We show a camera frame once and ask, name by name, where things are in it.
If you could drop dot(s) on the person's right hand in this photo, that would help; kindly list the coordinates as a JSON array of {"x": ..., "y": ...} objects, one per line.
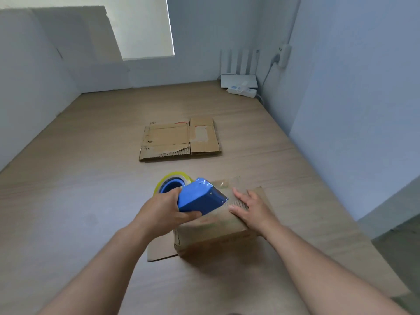
[{"x": 259, "y": 213}]

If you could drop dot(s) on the person's left hand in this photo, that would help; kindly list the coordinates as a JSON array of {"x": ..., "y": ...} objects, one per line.
[{"x": 160, "y": 213}]

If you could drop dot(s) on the clear yellowish tape roll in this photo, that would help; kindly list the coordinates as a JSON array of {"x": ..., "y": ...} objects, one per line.
[{"x": 177, "y": 175}]

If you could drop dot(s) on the blue tape dispenser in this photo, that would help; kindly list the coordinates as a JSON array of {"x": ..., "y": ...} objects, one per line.
[{"x": 200, "y": 196}]

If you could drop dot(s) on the large torn cardboard box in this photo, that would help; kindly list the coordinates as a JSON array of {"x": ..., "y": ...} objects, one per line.
[{"x": 213, "y": 232}]

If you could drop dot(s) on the peeled-surface cardboard box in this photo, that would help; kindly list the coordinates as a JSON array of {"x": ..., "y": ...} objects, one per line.
[{"x": 203, "y": 141}]

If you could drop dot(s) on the person's right forearm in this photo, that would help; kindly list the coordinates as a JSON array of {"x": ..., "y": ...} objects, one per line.
[{"x": 328, "y": 272}]

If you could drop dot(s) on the person's left forearm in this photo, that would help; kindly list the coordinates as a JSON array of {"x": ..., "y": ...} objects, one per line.
[{"x": 95, "y": 278}]

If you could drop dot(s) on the white power strip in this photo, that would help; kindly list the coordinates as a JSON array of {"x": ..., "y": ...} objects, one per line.
[{"x": 247, "y": 93}]

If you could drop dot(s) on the white router with antennas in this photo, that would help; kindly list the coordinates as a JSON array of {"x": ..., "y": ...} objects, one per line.
[{"x": 238, "y": 81}]

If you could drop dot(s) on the white foam partition board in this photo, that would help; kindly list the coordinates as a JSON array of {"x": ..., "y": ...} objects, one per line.
[{"x": 32, "y": 88}]

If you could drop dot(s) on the bright window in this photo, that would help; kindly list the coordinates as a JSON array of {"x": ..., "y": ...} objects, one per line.
[{"x": 144, "y": 26}]

